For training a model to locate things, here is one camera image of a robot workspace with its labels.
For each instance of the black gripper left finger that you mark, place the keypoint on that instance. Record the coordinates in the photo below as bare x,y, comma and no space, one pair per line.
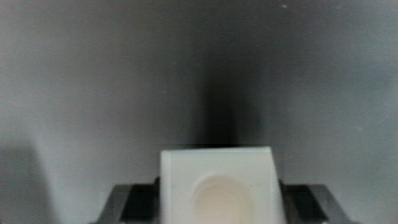
131,204

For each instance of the white tagged cube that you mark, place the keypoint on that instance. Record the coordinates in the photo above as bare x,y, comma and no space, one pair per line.
218,187

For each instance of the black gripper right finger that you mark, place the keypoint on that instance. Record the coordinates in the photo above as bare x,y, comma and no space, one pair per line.
311,206

